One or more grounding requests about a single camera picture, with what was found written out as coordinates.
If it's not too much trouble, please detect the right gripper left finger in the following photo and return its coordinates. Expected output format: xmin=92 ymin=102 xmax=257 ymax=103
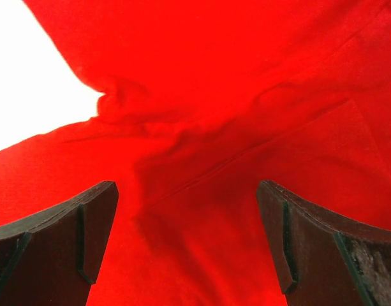
xmin=0 ymin=181 xmax=119 ymax=305

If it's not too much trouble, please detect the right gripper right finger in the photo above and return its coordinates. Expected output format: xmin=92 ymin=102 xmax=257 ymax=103
xmin=256 ymin=180 xmax=391 ymax=305

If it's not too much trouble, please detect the red t shirt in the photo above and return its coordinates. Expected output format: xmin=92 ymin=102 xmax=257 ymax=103
xmin=0 ymin=1 xmax=391 ymax=305

